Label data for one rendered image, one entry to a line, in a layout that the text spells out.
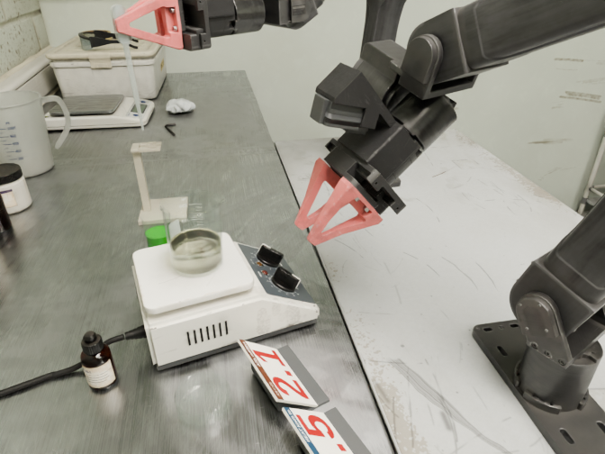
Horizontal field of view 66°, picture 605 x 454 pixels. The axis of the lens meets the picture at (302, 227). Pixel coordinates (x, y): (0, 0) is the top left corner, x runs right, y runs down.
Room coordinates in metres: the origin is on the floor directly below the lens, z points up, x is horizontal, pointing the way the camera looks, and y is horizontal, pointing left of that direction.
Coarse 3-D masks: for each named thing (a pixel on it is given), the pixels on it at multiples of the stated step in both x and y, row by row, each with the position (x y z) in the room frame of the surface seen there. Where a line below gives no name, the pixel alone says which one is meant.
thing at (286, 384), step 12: (252, 348) 0.36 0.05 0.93; (264, 348) 0.38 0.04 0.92; (264, 360) 0.35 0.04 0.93; (276, 360) 0.36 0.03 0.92; (276, 372) 0.34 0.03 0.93; (288, 372) 0.35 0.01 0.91; (276, 384) 0.32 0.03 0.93; (288, 384) 0.33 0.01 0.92; (288, 396) 0.30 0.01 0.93; (300, 396) 0.31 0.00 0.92
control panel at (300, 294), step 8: (240, 248) 0.51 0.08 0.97; (248, 248) 0.52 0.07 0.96; (256, 248) 0.53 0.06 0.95; (248, 256) 0.50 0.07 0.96; (256, 256) 0.51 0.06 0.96; (256, 264) 0.48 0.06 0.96; (264, 264) 0.49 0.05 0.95; (280, 264) 0.51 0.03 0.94; (256, 272) 0.46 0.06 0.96; (272, 272) 0.48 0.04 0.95; (264, 280) 0.45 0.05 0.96; (264, 288) 0.43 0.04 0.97; (272, 288) 0.43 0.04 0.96; (296, 288) 0.46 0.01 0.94; (304, 288) 0.47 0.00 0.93; (280, 296) 0.42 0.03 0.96; (288, 296) 0.43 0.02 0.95; (296, 296) 0.44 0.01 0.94; (304, 296) 0.45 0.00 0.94
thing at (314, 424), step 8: (296, 416) 0.28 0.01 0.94; (304, 416) 0.28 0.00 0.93; (312, 416) 0.29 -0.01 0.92; (320, 416) 0.29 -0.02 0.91; (304, 424) 0.27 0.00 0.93; (312, 424) 0.28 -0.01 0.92; (320, 424) 0.28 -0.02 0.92; (328, 424) 0.29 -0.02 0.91; (312, 432) 0.26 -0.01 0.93; (320, 432) 0.27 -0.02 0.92; (328, 432) 0.27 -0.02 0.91; (312, 440) 0.25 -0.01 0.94; (320, 440) 0.26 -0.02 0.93; (328, 440) 0.26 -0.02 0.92; (336, 440) 0.27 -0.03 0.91; (320, 448) 0.25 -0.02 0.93; (328, 448) 0.25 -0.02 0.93; (336, 448) 0.26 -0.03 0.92; (344, 448) 0.26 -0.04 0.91
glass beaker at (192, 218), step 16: (176, 192) 0.47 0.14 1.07; (192, 192) 0.47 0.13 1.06; (208, 192) 0.47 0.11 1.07; (160, 208) 0.43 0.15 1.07; (176, 208) 0.46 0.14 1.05; (192, 208) 0.47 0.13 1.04; (208, 208) 0.47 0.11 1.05; (176, 224) 0.42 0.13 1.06; (192, 224) 0.42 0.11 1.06; (208, 224) 0.42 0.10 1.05; (176, 240) 0.42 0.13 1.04; (192, 240) 0.42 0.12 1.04; (208, 240) 0.42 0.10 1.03; (176, 256) 0.42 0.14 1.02; (192, 256) 0.42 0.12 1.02; (208, 256) 0.42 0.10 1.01; (176, 272) 0.42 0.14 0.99; (192, 272) 0.41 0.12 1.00; (208, 272) 0.42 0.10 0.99
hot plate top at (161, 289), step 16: (224, 240) 0.49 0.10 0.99; (144, 256) 0.46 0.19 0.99; (160, 256) 0.46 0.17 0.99; (224, 256) 0.46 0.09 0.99; (240, 256) 0.46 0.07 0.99; (144, 272) 0.43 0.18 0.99; (160, 272) 0.43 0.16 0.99; (224, 272) 0.43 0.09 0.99; (240, 272) 0.43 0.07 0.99; (144, 288) 0.40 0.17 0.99; (160, 288) 0.40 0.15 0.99; (176, 288) 0.40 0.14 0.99; (192, 288) 0.40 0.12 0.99; (208, 288) 0.40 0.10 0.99; (224, 288) 0.40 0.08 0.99; (240, 288) 0.40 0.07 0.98; (144, 304) 0.37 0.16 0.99; (160, 304) 0.37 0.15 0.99; (176, 304) 0.37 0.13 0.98
